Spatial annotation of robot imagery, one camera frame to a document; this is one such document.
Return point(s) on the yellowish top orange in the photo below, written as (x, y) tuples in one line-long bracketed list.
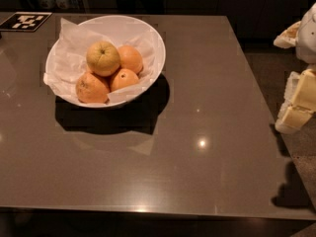
[(102, 58)]

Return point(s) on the orange front middle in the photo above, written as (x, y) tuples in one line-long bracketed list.
[(123, 78)]

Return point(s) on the orange front left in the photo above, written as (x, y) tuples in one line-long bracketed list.
[(92, 88)]

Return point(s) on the orange back right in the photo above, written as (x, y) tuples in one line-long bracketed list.
[(130, 58)]

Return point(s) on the white bowl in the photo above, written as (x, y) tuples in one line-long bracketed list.
[(154, 50)]

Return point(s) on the white paper liner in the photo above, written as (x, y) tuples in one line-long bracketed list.
[(69, 56)]

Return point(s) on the black white fiducial marker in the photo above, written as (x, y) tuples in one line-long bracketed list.
[(24, 22)]

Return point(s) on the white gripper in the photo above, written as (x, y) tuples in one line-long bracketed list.
[(307, 37)]

